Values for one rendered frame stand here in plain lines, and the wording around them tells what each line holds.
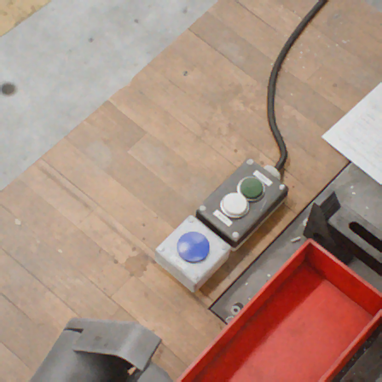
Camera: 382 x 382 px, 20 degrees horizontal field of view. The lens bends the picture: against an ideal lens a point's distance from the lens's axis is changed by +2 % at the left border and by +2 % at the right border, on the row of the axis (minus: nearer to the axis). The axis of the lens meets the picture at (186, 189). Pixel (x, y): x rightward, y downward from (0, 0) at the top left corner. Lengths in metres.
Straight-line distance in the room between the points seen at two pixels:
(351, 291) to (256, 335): 0.13
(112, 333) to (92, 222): 0.52
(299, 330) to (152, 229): 0.22
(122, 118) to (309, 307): 0.35
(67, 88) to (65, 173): 1.17
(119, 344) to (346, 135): 0.69
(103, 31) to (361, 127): 1.28
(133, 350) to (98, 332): 0.05
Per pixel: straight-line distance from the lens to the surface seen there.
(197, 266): 1.29
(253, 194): 1.33
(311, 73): 1.48
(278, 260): 1.33
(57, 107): 2.51
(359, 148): 1.43
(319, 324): 1.30
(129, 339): 0.82
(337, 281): 1.31
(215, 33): 1.50
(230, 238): 1.31
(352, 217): 1.29
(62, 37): 2.62
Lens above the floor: 2.10
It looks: 61 degrees down
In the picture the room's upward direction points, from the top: 6 degrees clockwise
